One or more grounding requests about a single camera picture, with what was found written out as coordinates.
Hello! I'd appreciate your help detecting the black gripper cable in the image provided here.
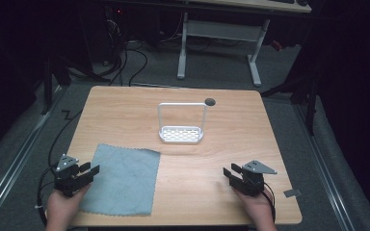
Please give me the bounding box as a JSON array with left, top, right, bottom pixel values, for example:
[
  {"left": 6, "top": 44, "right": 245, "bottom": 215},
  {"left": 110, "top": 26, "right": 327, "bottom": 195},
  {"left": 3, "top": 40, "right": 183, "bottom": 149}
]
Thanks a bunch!
[
  {"left": 262, "top": 182, "right": 277, "bottom": 224},
  {"left": 36, "top": 109, "right": 85, "bottom": 227}
]

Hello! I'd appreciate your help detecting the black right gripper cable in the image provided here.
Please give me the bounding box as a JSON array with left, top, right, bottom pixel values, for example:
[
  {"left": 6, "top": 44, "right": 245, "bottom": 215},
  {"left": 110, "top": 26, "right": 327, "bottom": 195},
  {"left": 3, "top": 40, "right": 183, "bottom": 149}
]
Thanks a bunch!
[{"left": 262, "top": 182, "right": 277, "bottom": 224}]

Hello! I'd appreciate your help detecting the blue-grey cloth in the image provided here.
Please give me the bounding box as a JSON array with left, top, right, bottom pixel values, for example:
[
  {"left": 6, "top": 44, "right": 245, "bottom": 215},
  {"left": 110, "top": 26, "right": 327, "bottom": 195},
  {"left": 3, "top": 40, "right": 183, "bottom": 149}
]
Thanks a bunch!
[{"left": 79, "top": 142, "right": 162, "bottom": 217}]

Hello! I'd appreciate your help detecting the white-framed desk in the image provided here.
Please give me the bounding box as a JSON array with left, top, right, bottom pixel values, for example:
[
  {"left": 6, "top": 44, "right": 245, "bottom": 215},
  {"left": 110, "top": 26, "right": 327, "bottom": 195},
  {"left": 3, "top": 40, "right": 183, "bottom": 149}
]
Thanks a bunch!
[{"left": 176, "top": 0, "right": 313, "bottom": 88}]

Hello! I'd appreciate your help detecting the person's left hand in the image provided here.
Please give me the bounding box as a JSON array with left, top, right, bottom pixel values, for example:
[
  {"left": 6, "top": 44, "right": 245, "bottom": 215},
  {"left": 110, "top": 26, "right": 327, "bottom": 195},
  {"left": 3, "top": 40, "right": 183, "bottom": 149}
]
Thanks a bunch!
[{"left": 44, "top": 184, "right": 91, "bottom": 231}]

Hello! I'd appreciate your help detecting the black metal stand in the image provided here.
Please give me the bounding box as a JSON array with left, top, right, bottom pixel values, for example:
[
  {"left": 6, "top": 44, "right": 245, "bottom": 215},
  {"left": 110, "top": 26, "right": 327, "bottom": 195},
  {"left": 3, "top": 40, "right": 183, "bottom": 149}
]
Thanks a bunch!
[
  {"left": 259, "top": 61, "right": 320, "bottom": 137},
  {"left": 40, "top": 56, "right": 73, "bottom": 116}
]

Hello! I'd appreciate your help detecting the grey tape piece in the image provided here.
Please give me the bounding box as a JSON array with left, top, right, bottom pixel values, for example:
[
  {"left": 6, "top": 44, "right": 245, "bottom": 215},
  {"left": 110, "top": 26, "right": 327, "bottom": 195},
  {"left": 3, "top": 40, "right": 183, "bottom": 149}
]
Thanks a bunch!
[{"left": 282, "top": 188, "right": 303, "bottom": 199}]

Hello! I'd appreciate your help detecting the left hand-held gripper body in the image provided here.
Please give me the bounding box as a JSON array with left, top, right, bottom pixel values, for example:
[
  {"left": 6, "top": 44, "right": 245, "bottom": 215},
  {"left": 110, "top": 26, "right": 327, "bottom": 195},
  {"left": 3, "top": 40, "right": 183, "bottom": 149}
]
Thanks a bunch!
[{"left": 53, "top": 153, "right": 87, "bottom": 197}]

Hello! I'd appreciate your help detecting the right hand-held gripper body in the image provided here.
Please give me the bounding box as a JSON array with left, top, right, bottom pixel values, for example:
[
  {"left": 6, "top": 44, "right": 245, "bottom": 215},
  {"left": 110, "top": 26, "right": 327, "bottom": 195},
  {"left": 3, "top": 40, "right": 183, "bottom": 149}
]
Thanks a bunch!
[{"left": 236, "top": 160, "right": 278, "bottom": 197}]

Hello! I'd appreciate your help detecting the white rack with tray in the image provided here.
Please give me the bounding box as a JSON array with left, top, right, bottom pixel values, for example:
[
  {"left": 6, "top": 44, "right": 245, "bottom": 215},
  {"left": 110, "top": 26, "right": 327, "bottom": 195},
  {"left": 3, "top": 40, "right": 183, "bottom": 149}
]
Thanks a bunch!
[{"left": 157, "top": 101, "right": 208, "bottom": 144}]

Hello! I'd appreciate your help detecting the person's right hand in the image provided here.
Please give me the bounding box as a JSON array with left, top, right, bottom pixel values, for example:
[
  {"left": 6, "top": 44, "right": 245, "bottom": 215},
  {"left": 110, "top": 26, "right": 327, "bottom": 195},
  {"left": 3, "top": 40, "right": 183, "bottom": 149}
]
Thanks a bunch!
[{"left": 232, "top": 188, "right": 278, "bottom": 231}]

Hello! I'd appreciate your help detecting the black computer tower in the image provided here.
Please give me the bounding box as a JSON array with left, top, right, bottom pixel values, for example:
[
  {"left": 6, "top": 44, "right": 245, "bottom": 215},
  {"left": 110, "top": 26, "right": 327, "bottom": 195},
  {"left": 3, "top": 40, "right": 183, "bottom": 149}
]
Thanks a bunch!
[{"left": 83, "top": 4, "right": 126, "bottom": 66}]

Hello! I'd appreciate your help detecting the small red object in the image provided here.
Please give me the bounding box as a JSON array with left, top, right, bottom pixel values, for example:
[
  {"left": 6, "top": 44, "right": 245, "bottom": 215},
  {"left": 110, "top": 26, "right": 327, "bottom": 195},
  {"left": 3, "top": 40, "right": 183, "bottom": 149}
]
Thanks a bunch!
[{"left": 271, "top": 39, "right": 284, "bottom": 53}]

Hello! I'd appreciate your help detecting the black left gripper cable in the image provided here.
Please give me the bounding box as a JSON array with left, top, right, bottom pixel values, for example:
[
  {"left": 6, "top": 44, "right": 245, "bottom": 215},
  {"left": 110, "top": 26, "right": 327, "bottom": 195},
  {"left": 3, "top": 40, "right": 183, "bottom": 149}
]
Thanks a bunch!
[{"left": 36, "top": 109, "right": 85, "bottom": 227}]

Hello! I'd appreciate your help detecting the aluminium floor rail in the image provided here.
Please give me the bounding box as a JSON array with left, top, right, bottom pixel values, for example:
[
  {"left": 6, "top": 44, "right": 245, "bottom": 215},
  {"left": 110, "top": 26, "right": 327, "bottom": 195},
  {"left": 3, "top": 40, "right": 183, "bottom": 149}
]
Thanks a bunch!
[
  {"left": 0, "top": 84, "right": 65, "bottom": 229},
  {"left": 293, "top": 104, "right": 357, "bottom": 231}
]

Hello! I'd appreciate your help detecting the black floor cable bundle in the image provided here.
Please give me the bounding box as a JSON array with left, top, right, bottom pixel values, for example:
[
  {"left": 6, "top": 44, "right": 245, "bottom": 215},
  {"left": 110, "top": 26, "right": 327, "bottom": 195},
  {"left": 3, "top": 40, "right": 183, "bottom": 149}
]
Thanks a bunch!
[{"left": 66, "top": 38, "right": 149, "bottom": 88}]

